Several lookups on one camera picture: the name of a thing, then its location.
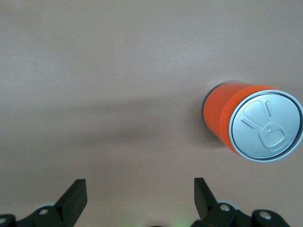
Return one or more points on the orange can with grey lid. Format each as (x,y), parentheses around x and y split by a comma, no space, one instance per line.
(213,113)

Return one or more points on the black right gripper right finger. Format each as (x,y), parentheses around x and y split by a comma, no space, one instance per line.
(204,201)

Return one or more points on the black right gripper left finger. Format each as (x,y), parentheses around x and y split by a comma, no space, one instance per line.
(75,198)

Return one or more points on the brown table cover mat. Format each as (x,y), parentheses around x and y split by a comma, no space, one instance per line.
(118,71)

